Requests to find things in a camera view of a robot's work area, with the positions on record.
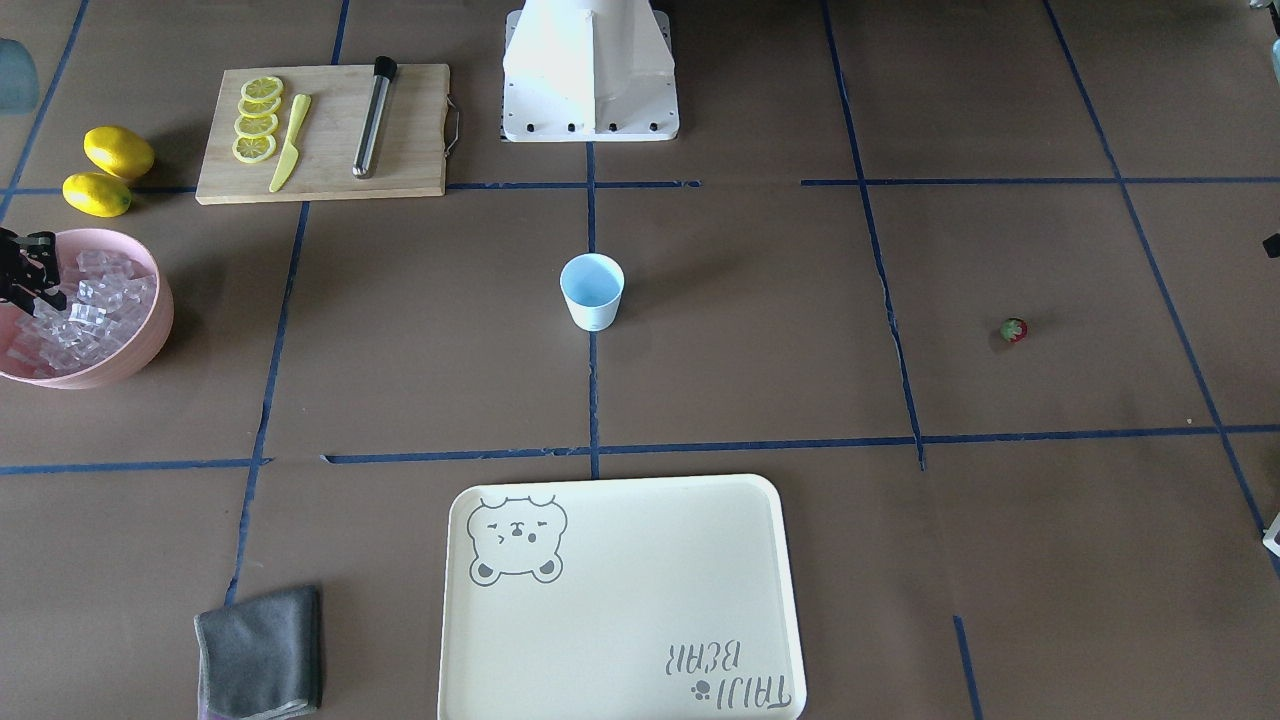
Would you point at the red strawberry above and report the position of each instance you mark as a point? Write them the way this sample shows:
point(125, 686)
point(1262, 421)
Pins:
point(1013, 330)

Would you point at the wooden cutting board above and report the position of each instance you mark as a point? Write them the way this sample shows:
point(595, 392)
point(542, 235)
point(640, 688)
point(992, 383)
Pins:
point(409, 155)

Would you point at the whole yellow lemon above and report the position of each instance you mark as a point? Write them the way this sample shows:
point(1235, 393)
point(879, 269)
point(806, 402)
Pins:
point(119, 151)
point(97, 194)

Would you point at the lemon slice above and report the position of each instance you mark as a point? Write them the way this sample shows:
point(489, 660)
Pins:
point(262, 89)
point(254, 150)
point(256, 127)
point(259, 108)

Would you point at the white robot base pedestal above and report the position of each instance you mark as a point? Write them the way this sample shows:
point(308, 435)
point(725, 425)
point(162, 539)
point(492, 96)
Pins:
point(589, 71)

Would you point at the cream bear tray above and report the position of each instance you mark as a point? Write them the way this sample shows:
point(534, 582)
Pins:
point(644, 598)

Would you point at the yellow plastic knife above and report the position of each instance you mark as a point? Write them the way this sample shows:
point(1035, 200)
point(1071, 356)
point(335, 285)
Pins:
point(289, 152)

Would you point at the pink bowl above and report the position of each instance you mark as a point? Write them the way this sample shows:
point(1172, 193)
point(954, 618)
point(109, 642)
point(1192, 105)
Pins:
point(136, 353)

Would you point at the light blue cup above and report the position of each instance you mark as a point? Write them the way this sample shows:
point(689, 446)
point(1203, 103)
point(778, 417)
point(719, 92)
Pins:
point(592, 286)

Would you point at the clear ice cubes pile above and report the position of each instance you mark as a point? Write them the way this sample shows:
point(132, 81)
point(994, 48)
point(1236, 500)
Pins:
point(108, 296)

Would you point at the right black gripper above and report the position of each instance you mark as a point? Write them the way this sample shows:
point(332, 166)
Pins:
point(27, 268)

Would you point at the grey folded cloth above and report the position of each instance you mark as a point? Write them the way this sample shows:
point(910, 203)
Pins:
point(261, 658)

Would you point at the steel muddler black tip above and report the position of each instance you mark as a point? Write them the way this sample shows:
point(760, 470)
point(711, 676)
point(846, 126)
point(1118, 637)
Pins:
point(384, 71)

